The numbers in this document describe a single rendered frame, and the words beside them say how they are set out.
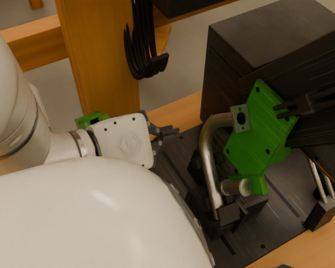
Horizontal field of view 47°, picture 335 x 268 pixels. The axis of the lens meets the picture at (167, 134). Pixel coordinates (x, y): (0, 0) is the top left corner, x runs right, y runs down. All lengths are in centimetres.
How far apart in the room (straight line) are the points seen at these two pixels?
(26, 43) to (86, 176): 77
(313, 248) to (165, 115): 57
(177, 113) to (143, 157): 57
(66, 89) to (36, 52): 172
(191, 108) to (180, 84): 136
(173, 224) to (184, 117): 107
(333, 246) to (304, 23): 54
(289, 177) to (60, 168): 97
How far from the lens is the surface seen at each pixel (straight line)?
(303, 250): 101
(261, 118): 78
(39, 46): 93
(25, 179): 17
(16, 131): 34
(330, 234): 105
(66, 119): 246
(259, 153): 81
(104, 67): 91
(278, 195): 106
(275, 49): 91
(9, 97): 26
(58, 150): 60
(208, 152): 90
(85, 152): 61
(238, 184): 83
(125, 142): 65
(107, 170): 16
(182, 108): 124
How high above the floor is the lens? 179
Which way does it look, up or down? 51 degrees down
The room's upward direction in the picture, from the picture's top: straight up
